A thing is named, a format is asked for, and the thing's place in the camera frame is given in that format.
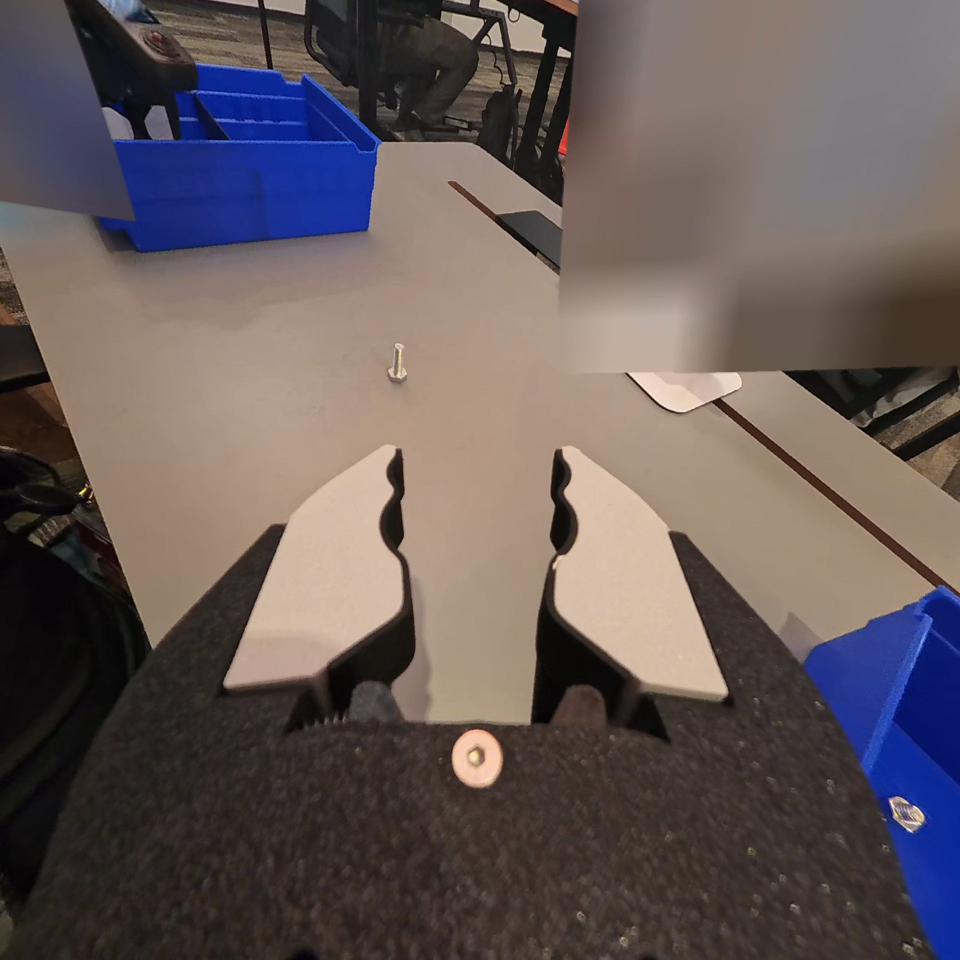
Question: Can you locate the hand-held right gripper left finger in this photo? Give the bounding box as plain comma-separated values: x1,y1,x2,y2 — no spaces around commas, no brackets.
223,444,417,693

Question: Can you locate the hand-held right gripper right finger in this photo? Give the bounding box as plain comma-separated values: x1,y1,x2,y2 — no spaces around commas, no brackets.
534,445,731,706

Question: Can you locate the blue plastic bin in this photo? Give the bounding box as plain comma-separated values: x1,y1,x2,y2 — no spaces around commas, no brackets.
804,586,960,960
97,62,381,254

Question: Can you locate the black office chair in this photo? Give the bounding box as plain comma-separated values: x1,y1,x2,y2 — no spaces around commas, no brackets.
302,0,425,132

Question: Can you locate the white tablet stand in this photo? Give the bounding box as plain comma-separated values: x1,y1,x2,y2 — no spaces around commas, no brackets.
626,371,744,414

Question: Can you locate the black backpack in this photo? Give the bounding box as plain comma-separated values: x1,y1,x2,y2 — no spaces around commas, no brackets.
478,84,528,165
0,450,153,901

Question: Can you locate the black flat tablet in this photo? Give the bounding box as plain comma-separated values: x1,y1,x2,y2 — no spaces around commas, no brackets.
496,210,564,270

